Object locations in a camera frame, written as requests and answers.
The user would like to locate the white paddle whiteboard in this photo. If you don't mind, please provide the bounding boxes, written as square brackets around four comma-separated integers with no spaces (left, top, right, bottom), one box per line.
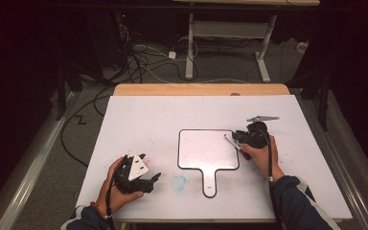
[176,128,241,198]

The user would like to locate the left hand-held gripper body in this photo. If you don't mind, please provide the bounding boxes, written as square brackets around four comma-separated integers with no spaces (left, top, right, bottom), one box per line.
[112,153,156,195]

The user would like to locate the tangle of floor cables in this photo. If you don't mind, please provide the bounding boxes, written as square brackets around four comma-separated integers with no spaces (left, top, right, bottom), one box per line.
[108,22,202,84]

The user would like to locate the aluminium floor rail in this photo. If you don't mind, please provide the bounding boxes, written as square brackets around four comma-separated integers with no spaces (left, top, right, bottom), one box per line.
[294,95,368,230]
[0,91,80,230]

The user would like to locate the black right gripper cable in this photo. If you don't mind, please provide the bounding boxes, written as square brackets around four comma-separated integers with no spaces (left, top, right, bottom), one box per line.
[261,125,284,230]

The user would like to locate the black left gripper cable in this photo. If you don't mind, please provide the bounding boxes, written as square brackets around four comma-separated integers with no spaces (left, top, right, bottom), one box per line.
[104,173,117,230]

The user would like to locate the red capped whiteboard marker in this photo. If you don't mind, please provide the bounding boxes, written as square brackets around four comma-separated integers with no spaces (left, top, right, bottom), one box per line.
[223,133,252,161]

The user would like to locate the white table cover sheet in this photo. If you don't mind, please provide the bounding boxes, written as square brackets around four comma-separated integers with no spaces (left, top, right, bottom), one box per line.
[75,94,355,222]

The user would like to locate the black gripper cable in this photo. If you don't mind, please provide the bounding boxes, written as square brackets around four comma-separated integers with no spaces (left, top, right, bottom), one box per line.
[104,173,117,230]
[261,125,284,230]

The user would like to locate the red wrist bracelet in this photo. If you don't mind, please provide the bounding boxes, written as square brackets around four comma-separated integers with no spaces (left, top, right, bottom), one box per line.
[89,200,110,219]

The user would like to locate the long black floor cable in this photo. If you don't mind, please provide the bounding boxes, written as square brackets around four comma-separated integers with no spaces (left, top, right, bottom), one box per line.
[59,85,117,169]

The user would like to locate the small white floor box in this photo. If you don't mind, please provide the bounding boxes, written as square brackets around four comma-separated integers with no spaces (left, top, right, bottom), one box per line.
[296,40,310,55]

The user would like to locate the white metal desk frame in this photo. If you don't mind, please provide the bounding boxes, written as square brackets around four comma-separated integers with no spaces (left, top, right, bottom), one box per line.
[172,0,321,83]

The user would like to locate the person's right hand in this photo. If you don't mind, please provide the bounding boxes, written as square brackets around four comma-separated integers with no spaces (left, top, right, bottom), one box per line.
[241,135,286,183]

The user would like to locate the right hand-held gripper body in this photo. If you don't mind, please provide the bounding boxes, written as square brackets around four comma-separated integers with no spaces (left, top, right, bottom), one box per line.
[243,115,281,150]

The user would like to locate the person's left hand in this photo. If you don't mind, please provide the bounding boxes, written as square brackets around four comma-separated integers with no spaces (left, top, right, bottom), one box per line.
[95,155,145,218]

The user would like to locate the wooden table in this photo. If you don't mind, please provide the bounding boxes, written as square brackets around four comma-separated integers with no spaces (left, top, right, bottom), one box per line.
[112,82,291,97]

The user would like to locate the black metal stand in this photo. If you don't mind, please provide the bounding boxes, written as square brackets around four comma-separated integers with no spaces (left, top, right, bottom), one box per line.
[296,68,333,132]
[55,12,84,122]

